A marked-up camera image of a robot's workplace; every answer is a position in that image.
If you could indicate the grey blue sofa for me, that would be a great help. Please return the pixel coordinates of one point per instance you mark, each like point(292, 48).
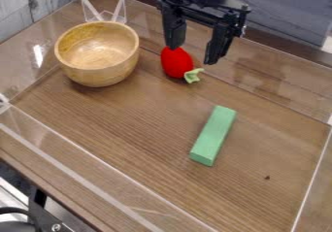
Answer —
point(302, 20)

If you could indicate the red felt strawberry toy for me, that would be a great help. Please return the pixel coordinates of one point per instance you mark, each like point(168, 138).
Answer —
point(177, 65)

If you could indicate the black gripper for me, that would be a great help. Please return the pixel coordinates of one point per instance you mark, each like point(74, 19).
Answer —
point(225, 15)

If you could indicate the black metal table bracket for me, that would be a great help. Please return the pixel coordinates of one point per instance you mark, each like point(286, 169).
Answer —
point(48, 222)

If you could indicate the light brown wooden bowl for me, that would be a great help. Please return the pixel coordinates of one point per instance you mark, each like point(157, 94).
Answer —
point(97, 52)

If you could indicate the green rectangular block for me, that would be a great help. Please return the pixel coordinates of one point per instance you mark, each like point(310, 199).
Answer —
point(212, 136)

